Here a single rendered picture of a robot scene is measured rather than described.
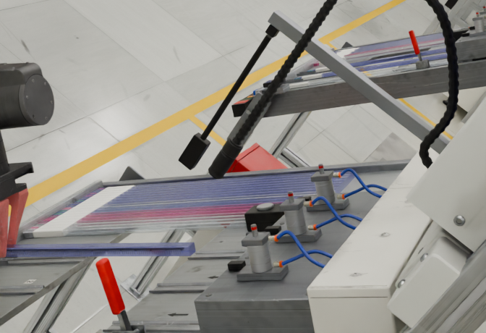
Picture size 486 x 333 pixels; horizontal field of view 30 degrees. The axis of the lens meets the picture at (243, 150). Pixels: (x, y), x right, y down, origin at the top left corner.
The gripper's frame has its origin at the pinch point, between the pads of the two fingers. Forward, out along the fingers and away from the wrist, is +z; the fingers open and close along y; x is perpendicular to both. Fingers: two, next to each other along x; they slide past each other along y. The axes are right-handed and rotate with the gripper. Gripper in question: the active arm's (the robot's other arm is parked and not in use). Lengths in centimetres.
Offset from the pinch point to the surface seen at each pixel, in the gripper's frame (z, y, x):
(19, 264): 10.4, 21.2, 16.9
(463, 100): 82, 461, 39
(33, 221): 8.6, 36.3, 25.0
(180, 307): 10.1, 5.9, -18.9
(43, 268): 10.4, 19.6, 11.3
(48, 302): 34, 60, 46
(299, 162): 46, 205, 45
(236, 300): 4.2, -5.5, -32.7
